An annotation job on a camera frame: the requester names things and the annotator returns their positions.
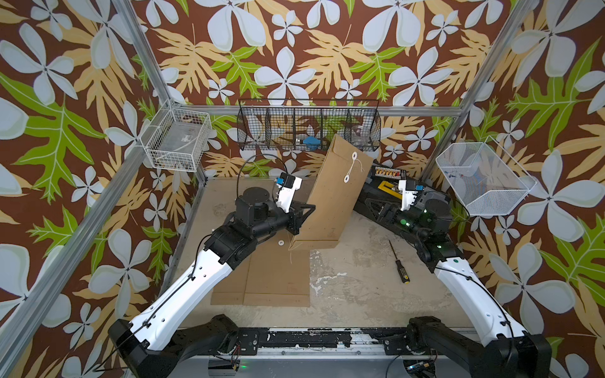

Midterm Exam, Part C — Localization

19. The white wire basket right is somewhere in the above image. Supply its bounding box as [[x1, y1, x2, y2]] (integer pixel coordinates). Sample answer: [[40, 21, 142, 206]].
[[436, 136, 537, 217]]

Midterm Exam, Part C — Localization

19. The blue object in basket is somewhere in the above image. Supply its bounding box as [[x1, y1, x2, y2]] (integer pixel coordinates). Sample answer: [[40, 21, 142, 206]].
[[303, 136, 321, 149]]

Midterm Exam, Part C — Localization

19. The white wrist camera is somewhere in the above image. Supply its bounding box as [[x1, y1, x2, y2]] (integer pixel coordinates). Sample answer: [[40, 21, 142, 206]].
[[398, 180, 424, 211], [276, 173, 302, 214]]

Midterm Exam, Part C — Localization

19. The brown kraft file bag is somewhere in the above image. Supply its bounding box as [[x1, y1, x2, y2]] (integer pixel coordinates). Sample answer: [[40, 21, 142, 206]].
[[289, 135, 373, 250], [210, 261, 250, 306], [244, 230, 310, 307]]

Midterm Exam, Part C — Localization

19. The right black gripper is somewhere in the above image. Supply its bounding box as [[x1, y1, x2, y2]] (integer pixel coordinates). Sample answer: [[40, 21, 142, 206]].
[[367, 198, 430, 245]]

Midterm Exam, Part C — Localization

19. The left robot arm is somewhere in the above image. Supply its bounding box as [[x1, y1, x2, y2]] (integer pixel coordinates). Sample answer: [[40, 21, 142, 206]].
[[109, 176, 315, 377]]

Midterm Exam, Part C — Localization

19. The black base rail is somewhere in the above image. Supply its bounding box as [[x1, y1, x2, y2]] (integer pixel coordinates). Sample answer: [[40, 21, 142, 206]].
[[218, 327, 433, 356]]

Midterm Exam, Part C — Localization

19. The white wire basket left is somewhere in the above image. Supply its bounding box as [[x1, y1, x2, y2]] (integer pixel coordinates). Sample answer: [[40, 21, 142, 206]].
[[142, 101, 213, 173]]

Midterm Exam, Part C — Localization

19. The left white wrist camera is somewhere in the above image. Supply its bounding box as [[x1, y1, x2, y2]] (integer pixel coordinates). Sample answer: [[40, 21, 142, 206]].
[[276, 173, 302, 214]]

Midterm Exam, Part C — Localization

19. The black yellow toolbox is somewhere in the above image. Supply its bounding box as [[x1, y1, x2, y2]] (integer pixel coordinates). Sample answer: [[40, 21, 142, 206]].
[[354, 162, 452, 236]]

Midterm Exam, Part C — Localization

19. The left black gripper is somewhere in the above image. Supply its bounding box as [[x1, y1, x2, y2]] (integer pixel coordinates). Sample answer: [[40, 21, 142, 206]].
[[248, 200, 313, 243]]

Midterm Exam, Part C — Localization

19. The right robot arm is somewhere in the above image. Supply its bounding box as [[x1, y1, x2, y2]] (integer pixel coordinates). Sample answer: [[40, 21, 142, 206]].
[[354, 198, 551, 377]]

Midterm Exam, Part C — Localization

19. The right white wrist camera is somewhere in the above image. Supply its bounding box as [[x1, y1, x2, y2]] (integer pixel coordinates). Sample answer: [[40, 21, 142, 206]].
[[398, 180, 424, 211]]

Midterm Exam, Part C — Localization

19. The black yellow screwdriver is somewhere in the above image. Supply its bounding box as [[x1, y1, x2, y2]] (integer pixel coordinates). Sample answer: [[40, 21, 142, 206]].
[[389, 241, 411, 284]]

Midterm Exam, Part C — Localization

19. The black wire basket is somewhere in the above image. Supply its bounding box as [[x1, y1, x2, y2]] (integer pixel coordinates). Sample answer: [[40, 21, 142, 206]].
[[236, 99, 381, 152]]

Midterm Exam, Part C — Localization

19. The white wire basket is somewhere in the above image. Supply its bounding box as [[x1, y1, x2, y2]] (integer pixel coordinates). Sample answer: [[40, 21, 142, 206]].
[[142, 101, 213, 173], [436, 136, 537, 217]]

